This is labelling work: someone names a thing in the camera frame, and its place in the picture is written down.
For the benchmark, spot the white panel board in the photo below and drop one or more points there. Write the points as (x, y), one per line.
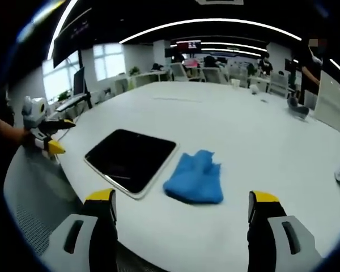
(333, 105)

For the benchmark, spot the small white round object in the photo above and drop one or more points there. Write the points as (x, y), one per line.
(254, 89)

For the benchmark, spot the white cup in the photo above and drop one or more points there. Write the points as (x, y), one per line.
(235, 83)

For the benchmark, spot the grey cloth bundle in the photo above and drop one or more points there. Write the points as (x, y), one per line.
(297, 109)

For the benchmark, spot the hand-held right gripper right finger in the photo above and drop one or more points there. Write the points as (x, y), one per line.
(260, 229)

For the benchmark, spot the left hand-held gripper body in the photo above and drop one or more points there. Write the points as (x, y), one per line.
(35, 119)

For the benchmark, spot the green potted plant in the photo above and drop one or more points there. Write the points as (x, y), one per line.
(135, 71)

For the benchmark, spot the blue cleaning cloth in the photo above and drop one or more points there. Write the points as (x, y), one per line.
(197, 178)

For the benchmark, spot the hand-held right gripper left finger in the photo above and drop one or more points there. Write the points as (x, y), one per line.
(102, 226)

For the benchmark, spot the grey mesh office chair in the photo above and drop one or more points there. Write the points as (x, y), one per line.
(42, 204)

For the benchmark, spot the white office chair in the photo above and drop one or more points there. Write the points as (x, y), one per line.
(278, 85)

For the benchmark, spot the black tablet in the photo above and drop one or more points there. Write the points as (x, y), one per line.
(131, 160)

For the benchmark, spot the black computer monitor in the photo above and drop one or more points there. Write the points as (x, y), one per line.
(79, 82)

